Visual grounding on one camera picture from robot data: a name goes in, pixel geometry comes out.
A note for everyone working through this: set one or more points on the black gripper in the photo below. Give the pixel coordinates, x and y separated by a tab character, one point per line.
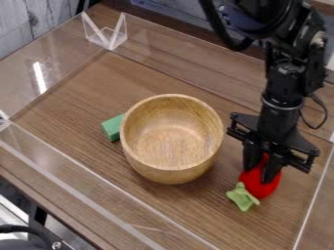
295	151

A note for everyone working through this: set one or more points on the red plush strawberry toy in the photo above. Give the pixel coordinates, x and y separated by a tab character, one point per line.
249	188

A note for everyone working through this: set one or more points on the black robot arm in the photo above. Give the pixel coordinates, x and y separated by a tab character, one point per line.
291	29

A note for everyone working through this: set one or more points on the wooden bowl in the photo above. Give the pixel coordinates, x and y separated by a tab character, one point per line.
171	134

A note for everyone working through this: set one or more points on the green foam block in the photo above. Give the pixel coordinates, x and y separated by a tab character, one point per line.
110	128

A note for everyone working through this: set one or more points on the clear acrylic corner bracket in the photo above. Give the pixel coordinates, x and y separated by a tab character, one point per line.
105	37

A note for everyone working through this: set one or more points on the black table frame bracket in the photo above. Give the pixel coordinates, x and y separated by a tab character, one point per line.
36	222

